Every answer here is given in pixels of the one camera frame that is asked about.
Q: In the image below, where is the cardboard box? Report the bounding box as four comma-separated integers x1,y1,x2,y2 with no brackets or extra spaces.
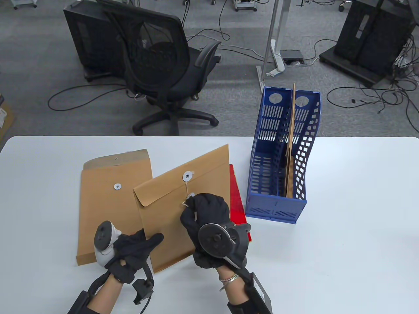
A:
0,95,16,141

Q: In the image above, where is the person's left forearm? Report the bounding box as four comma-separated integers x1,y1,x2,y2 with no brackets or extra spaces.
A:
87,275,124,314

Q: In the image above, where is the person's right hand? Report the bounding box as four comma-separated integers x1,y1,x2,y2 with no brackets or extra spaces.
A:
180,193,252,269

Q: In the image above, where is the silver bracelet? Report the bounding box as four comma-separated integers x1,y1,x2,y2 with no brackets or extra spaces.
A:
219,273,240,291

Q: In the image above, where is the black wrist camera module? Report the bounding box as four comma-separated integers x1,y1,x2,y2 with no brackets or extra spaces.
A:
133,278,154,305

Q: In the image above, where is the person's left hand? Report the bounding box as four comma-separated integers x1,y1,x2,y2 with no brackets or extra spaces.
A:
105,228,164,284

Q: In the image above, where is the stack of red cardstock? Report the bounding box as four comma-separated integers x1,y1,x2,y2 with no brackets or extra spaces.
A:
229,164,252,243

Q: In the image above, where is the blue plastic file holder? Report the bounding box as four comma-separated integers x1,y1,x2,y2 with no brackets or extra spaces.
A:
245,86,322,225

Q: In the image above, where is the black equipment cabinet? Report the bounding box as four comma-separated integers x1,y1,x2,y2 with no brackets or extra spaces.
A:
334,0,414,76

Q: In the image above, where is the black glove cable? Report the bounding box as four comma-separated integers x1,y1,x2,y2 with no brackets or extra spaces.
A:
137,294,154,314

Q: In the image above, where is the white metal desk leg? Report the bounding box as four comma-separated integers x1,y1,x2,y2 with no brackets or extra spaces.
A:
256,0,289,90

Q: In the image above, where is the black wheeled platform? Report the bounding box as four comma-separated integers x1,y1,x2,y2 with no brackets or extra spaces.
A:
319,46,393,88

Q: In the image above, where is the black floor box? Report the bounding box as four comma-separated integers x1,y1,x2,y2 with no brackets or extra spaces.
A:
281,49,305,63

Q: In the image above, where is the brown document pouch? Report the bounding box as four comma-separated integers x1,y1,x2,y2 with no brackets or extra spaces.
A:
76,149,154,266
133,144,231,273
285,83,296,199

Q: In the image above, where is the black mesh office chair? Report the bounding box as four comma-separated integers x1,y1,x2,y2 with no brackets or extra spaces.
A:
98,0,222,136

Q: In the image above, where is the black computer tower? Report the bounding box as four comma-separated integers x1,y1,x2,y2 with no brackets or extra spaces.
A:
63,0,126,82

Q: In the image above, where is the person's right forearm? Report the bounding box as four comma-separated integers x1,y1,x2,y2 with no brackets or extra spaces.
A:
219,265,250,314

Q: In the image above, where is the tangle of black cables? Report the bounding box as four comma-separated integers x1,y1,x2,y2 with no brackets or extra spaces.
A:
327,33,419,134

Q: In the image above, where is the black sensor box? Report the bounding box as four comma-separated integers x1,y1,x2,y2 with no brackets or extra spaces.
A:
244,273,273,314

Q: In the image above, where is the black floor cable loop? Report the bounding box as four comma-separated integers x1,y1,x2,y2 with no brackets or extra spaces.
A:
47,83,131,112

